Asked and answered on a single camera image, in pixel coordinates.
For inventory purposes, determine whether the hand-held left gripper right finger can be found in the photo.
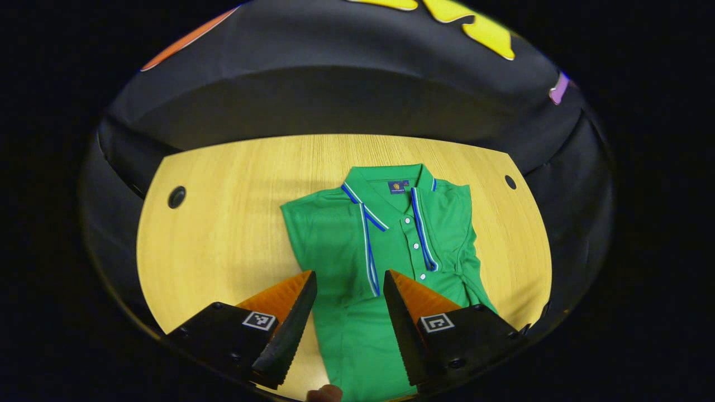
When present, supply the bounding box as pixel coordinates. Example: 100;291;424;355
383;269;530;396

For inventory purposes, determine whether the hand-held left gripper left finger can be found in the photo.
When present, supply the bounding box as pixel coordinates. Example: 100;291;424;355
164;270;318;390

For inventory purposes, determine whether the green T-shirt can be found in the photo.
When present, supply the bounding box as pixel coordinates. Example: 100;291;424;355
280;164;499;402

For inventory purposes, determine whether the black backdrop cloth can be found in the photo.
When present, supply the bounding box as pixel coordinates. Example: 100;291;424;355
84;0;615;336

